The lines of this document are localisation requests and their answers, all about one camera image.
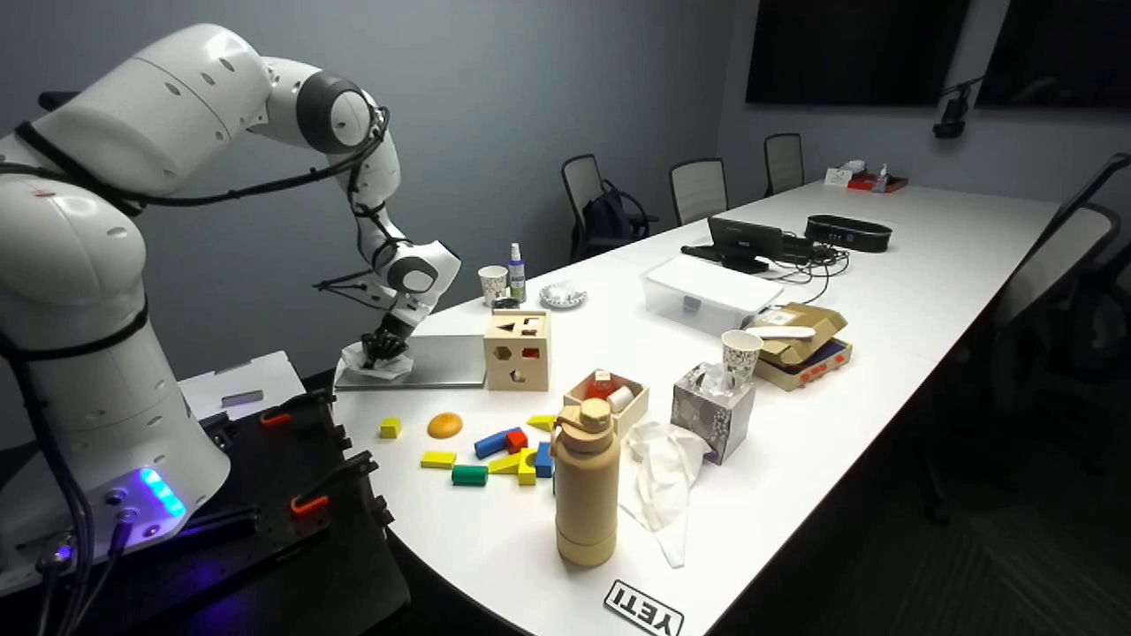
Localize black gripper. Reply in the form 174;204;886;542
357;309;416;363

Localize silver Dell laptop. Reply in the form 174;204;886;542
331;331;487;397

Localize grey patterned tissue box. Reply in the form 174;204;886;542
667;361;756;467

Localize black clamp orange tip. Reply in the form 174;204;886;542
283;453;383;522
254;393;341;434

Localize patterned paper cup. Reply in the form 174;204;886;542
475;262;512;311
719;325;763;387

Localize wooden shape sorter cube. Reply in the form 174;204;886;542
482;309;556;397

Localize long blue block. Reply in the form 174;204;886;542
469;429;525;462

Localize white board sheet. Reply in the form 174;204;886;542
174;346;311;423

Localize small spray bottle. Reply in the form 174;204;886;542
506;242;532;309

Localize black robot stand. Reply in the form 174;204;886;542
69;387;416;636

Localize tan insulated bottle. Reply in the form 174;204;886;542
549;397;621;570

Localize grey office chair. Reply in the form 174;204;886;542
666;157;733;225
759;130;810;199
984;151;1128;356
558;151;614;258
1036;235;1131;474

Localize black backpack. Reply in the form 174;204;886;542
581;177;655;258

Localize crumpled clear plastic bag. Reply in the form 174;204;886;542
620;421;713;573

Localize white plastic container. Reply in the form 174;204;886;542
645;250;789;331

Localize black white YETI sticker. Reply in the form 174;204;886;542
598;573;691;636

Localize open cardboard box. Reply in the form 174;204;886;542
750;302;857;393

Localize black oval basket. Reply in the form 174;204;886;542
803;211;895;254

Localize flat red item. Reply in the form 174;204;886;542
845;163;912;199

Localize grey wrist camera bar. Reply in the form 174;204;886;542
316;264;399;315

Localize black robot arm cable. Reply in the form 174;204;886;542
0;86;412;280

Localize black laptop with cables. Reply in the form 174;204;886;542
678;211;842;275

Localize black wall screen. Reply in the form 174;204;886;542
744;0;974;110
974;0;1131;118

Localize black camera on stand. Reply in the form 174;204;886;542
931;75;984;146

